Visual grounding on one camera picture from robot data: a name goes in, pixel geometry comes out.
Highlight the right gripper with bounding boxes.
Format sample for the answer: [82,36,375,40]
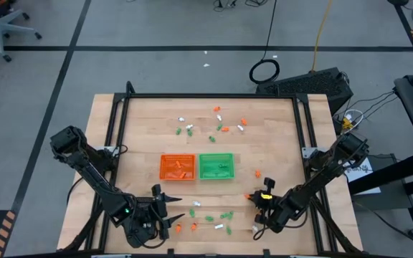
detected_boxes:
[248,193,286,234]

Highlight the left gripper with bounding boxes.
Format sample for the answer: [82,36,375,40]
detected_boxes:
[129,193,186,248]

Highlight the green plastic basket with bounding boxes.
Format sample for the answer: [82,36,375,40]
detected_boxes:
[198,153,236,181]

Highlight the orange plastic basket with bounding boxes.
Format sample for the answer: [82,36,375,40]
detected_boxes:
[158,153,197,181]

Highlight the white printed paper sheet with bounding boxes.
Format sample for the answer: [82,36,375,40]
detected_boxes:
[342,157,381,196]

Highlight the black computer case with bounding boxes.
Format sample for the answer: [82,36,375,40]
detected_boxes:
[255,67,354,115]

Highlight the black cable with coil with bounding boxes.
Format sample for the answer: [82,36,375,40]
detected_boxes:
[248,0,281,85]

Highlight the white cable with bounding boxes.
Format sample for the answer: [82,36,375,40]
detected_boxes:
[343,109,365,125]

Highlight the yellow cable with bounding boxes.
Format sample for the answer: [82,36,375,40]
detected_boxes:
[311,0,334,72]

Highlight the black floor cable bundle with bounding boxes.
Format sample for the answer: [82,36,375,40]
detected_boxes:
[212,0,238,12]

